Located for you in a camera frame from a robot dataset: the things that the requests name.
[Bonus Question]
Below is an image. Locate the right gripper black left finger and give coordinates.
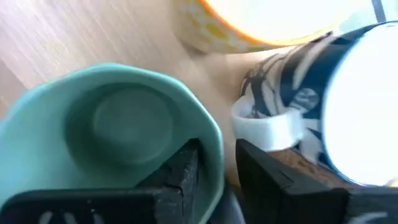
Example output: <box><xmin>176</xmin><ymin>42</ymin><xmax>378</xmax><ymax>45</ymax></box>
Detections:
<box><xmin>0</xmin><ymin>138</ymin><xmax>200</xmax><ymax>224</ymax></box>

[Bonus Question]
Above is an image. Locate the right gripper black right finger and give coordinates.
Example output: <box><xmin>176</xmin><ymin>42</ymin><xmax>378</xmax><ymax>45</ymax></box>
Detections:
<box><xmin>235</xmin><ymin>139</ymin><xmax>398</xmax><ymax>224</ymax></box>

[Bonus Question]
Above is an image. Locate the teal mug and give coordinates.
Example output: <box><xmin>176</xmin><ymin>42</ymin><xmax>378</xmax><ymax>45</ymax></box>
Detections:
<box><xmin>0</xmin><ymin>62</ymin><xmax>226</xmax><ymax>224</ymax></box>

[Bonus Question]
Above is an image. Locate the blue and white patterned mug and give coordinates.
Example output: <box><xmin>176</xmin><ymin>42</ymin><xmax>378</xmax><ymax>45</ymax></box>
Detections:
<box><xmin>231</xmin><ymin>21</ymin><xmax>398</xmax><ymax>188</ymax></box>

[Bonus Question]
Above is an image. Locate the yellow dotted mug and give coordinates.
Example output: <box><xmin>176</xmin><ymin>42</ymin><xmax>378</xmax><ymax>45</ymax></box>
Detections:
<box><xmin>173</xmin><ymin>0</ymin><xmax>376</xmax><ymax>54</ymax></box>

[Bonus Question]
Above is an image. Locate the wooden shelf black metal frame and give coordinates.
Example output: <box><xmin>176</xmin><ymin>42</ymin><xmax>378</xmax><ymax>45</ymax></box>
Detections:
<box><xmin>0</xmin><ymin>0</ymin><xmax>389</xmax><ymax>190</ymax></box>

